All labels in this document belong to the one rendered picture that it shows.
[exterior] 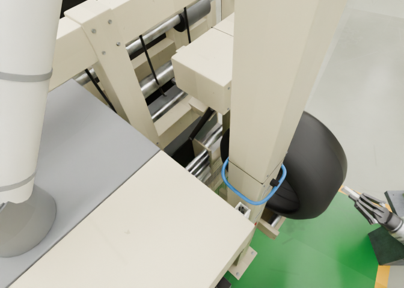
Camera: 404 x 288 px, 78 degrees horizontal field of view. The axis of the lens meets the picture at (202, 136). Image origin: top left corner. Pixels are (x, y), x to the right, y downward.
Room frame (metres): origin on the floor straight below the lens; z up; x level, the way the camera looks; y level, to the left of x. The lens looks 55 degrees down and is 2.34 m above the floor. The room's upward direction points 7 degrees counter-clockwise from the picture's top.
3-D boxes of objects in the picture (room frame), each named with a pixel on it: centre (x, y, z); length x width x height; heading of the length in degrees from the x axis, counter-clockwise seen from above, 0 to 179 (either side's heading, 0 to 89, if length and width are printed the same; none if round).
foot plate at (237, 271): (0.38, -0.16, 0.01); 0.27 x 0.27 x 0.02; 43
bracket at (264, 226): (0.45, -0.21, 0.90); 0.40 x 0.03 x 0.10; 43
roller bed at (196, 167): (0.70, 0.08, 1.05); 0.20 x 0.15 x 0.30; 133
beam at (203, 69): (0.87, -0.23, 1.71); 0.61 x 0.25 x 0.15; 133
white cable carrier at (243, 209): (0.30, -0.12, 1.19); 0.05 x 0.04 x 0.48; 43
